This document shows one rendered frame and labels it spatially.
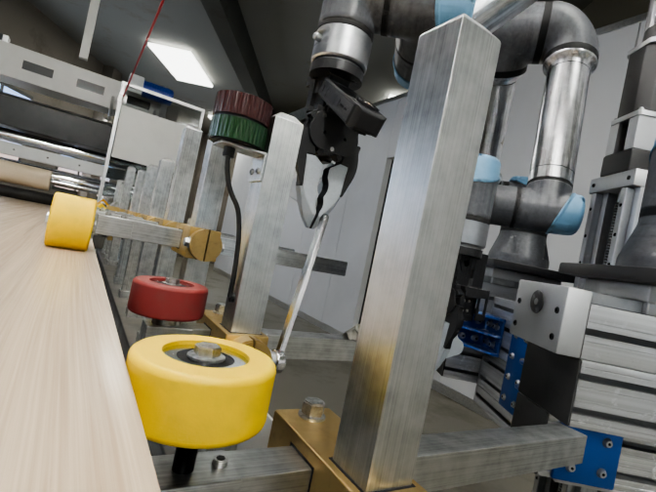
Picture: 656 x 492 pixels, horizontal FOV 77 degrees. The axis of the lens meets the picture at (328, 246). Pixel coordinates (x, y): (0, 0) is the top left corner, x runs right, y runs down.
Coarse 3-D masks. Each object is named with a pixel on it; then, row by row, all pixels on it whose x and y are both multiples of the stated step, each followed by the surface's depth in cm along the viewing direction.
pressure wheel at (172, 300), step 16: (144, 288) 42; (160, 288) 42; (176, 288) 43; (192, 288) 45; (128, 304) 44; (144, 304) 42; (160, 304) 42; (176, 304) 42; (192, 304) 44; (160, 320) 45; (176, 320) 43; (192, 320) 44
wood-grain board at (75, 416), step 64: (0, 256) 44; (64, 256) 53; (0, 320) 23; (64, 320) 26; (0, 384) 16; (64, 384) 17; (128, 384) 18; (0, 448) 12; (64, 448) 13; (128, 448) 13
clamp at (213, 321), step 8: (208, 312) 51; (200, 320) 51; (208, 320) 48; (216, 320) 48; (216, 328) 46; (224, 328) 45; (216, 336) 45; (224, 336) 43; (232, 336) 43; (240, 336) 44; (248, 336) 44; (256, 336) 45; (264, 336) 45; (248, 344) 42; (256, 344) 43; (264, 344) 43; (264, 352) 43
